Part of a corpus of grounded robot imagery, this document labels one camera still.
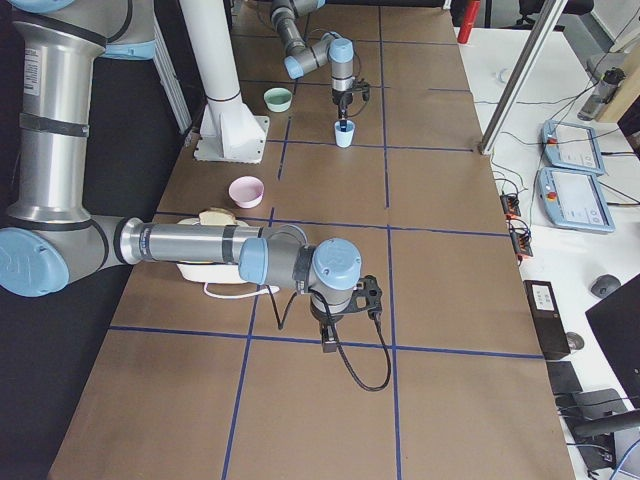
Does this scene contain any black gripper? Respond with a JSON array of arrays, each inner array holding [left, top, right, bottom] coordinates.
[[332, 89, 353, 128], [310, 292, 343, 353]]

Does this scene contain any light blue cup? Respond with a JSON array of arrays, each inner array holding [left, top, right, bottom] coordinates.
[[334, 119, 356, 148]]

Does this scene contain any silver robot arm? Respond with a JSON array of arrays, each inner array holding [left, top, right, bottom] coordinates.
[[270, 0, 356, 131], [1, 1, 363, 352]]

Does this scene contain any green bowl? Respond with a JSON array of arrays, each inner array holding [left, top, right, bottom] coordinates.
[[263, 87, 293, 113]]

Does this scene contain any pink bowl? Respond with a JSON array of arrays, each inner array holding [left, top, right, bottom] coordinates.
[[228, 176, 265, 209]]

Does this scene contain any cream toaster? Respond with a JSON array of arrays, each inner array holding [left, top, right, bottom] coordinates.
[[177, 217, 247, 284]]

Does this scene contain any toast slice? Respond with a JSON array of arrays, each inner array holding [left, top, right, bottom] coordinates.
[[198, 208, 237, 226]]

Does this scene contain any paper cup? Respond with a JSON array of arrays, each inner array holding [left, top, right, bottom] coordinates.
[[496, 68, 512, 84]]

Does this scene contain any red bottle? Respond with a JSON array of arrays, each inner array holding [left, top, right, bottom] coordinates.
[[457, 0, 481, 44]]

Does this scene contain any orange circuit board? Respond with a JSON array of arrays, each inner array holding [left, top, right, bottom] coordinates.
[[508, 219, 533, 262]]

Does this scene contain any black box with label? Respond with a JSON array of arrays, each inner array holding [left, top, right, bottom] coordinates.
[[523, 280, 570, 360]]

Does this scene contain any teach pendant far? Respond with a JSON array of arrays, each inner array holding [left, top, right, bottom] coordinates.
[[541, 120, 605, 176]]

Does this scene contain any teach pendant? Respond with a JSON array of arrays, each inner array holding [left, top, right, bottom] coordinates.
[[541, 120, 605, 176], [537, 167, 615, 234]]

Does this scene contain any teach pendant near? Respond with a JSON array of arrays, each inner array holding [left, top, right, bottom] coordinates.
[[537, 167, 615, 234]]

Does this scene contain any black computer mouse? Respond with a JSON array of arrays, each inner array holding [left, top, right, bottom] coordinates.
[[589, 274, 621, 299]]

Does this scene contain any black monitor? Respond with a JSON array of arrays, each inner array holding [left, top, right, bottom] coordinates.
[[586, 276, 640, 408]]

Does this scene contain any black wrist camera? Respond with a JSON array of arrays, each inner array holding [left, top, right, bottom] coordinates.
[[352, 79, 370, 102], [349, 275, 383, 322]]

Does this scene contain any black camera cable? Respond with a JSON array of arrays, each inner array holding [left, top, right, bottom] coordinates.
[[269, 284, 394, 392], [344, 54, 371, 121]]

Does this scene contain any white toaster plug cable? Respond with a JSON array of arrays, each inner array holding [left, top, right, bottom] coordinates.
[[202, 282, 281, 300]]

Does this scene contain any white pedestal column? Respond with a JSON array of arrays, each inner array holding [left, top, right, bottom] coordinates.
[[180, 0, 270, 164]]

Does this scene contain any aluminium frame post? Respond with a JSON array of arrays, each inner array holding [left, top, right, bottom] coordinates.
[[478, 0, 568, 155]]

